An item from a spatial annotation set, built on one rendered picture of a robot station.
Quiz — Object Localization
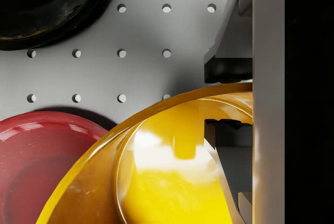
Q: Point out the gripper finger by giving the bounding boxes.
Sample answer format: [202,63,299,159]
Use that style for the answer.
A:
[203,0,253,84]
[205,119,253,224]

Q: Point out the yellow bowl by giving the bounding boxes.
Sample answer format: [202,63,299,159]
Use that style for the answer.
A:
[35,82,254,224]

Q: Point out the black plate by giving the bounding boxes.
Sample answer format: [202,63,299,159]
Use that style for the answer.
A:
[0,0,121,51]

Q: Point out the red plate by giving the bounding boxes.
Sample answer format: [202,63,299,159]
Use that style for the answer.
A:
[0,111,110,224]

